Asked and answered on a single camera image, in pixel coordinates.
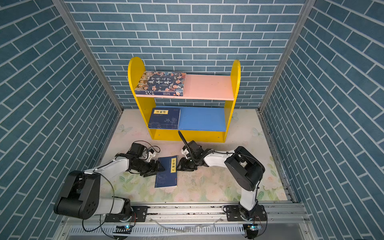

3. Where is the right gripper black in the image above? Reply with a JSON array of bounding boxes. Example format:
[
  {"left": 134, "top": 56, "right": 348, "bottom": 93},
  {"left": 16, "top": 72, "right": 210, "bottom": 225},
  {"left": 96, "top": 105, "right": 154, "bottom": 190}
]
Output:
[{"left": 174, "top": 156, "right": 198, "bottom": 172}]

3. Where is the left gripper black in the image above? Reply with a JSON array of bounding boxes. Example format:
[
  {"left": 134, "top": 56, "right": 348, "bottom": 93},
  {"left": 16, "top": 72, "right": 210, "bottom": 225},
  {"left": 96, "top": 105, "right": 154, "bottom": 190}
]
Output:
[{"left": 133, "top": 159, "right": 166, "bottom": 176}]

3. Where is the blue book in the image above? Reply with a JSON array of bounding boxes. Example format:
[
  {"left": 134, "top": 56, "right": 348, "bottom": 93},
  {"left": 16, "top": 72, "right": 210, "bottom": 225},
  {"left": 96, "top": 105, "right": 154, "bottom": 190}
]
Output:
[
  {"left": 148, "top": 125, "right": 179, "bottom": 130},
  {"left": 155, "top": 156, "right": 178, "bottom": 188},
  {"left": 148, "top": 108, "right": 181, "bottom": 127}
]

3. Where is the colourful illustrated thick book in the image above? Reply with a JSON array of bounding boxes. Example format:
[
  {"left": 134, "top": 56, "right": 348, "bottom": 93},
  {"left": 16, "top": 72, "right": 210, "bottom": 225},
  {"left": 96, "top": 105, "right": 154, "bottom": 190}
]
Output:
[{"left": 135, "top": 71, "right": 187, "bottom": 97}]

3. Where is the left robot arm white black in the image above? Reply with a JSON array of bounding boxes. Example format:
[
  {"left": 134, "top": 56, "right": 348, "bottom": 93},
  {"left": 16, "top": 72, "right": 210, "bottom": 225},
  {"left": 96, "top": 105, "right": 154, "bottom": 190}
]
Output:
[{"left": 54, "top": 143, "right": 165, "bottom": 222}]

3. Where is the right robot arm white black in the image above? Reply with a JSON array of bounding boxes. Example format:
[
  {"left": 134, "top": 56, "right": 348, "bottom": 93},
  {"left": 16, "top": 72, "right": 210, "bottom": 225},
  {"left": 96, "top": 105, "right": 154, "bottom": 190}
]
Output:
[{"left": 177, "top": 131, "right": 265, "bottom": 221}]

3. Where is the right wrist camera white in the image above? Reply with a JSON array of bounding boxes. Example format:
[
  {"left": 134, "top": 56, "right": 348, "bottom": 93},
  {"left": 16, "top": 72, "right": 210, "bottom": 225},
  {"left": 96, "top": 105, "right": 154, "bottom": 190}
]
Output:
[{"left": 181, "top": 149, "right": 191, "bottom": 159}]

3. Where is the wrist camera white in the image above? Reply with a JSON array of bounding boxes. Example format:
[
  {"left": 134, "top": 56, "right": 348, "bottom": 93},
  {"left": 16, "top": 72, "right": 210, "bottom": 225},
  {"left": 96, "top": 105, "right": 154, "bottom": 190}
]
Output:
[
  {"left": 145, "top": 148, "right": 158, "bottom": 162},
  {"left": 181, "top": 149, "right": 191, "bottom": 159}
]

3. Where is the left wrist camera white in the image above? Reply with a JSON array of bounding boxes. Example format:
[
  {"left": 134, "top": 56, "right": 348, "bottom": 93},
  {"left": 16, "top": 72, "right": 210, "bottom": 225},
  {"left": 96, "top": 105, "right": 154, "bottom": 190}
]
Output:
[{"left": 145, "top": 148, "right": 158, "bottom": 162}]

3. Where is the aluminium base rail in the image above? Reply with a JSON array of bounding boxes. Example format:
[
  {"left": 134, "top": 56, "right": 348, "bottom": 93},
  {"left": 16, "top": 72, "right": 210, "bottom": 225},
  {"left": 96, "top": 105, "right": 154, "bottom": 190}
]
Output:
[{"left": 53, "top": 202, "right": 317, "bottom": 240}]

